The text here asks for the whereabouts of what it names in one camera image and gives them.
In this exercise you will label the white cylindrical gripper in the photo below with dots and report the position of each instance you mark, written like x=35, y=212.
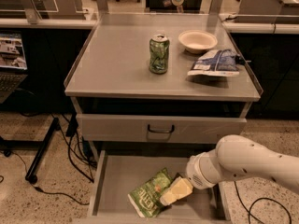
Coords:
x=194, y=173

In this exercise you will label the green jalapeno chip bag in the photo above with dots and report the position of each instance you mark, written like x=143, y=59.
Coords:
x=145, y=199

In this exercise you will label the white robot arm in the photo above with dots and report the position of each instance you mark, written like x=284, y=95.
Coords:
x=234, y=158

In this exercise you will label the open middle drawer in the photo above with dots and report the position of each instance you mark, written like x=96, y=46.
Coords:
x=117, y=175

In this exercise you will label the closed top drawer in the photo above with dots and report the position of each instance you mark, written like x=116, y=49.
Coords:
x=131, y=128

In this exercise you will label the grey metal drawer cabinet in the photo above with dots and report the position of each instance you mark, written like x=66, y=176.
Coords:
x=112, y=76

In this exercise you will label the blue white chip bag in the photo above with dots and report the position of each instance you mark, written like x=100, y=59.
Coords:
x=216, y=63

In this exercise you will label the black desk leg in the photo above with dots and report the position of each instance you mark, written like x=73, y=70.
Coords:
x=31, y=176

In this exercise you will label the green soda can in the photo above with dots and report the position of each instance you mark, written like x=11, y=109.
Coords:
x=159, y=54

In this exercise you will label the white paper bowl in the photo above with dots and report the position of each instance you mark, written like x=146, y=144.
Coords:
x=197, y=41

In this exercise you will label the open laptop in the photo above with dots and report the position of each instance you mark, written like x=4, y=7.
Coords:
x=13, y=65

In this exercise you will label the black drawer handle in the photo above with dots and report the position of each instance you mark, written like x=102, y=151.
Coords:
x=163, y=131

